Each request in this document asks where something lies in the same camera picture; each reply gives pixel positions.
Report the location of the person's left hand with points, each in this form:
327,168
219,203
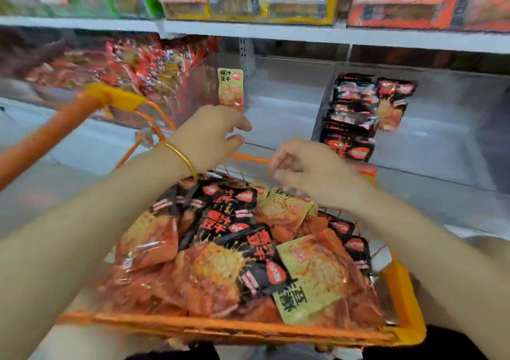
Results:
207,137

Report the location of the person's right hand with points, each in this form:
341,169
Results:
319,172

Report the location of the yellow orange snack packet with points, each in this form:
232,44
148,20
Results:
231,89

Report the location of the row of black orange snacks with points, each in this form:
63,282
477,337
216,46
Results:
350,121

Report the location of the black flame print snack packet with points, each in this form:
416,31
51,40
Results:
393,105

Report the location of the pile of black orange snacks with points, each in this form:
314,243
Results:
215,268

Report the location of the orange shopping cart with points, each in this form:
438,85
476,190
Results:
40,141

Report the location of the person's right forearm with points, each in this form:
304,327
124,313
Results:
446,268

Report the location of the person's left forearm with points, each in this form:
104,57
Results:
72,260

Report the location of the person's right leg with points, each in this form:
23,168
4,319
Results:
446,252

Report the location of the pile of red tan packets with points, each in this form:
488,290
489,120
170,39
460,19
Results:
119,65

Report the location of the black shorts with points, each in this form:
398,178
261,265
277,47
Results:
422,344

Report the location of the stack of orange trimmed packets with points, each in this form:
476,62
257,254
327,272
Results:
478,9

